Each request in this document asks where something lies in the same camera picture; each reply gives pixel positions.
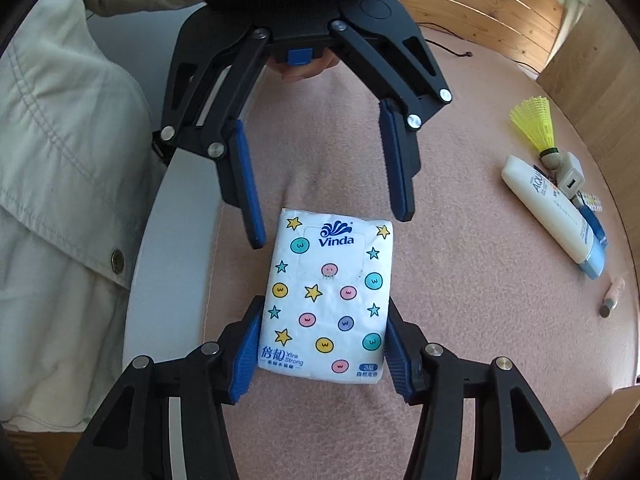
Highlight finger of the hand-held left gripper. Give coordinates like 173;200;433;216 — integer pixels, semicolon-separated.
327;17;454;222
160;20;268;251

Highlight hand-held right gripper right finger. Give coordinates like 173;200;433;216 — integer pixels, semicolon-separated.
382;302;583;480

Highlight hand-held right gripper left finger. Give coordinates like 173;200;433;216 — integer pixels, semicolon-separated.
62;294;265;480

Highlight white patterned tissue pack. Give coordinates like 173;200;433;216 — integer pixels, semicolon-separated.
256;206;396;386

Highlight yellow shuttlecock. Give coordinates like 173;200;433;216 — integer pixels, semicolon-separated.
509;97;562;173

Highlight white tube with blue cap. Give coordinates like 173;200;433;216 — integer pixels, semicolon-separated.
501;155;607;281

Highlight cardboard box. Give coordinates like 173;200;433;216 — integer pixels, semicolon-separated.
560;384;640;480

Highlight person's left hand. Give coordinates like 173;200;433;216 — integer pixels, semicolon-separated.
267;50;342;84

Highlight white charger adapter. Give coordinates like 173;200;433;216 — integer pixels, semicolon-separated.
550;151;586;198

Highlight wooden slat panel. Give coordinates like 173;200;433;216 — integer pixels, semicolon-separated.
400;0;568;77

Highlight beige jacket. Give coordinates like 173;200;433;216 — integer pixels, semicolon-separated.
0;0;173;436

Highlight beige short stick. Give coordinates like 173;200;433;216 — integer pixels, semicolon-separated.
600;276;627;318

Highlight light wooden board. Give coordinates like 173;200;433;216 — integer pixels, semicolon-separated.
537;0;640;161

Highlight thin black cable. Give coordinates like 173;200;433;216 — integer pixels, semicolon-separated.
415;22;473;59

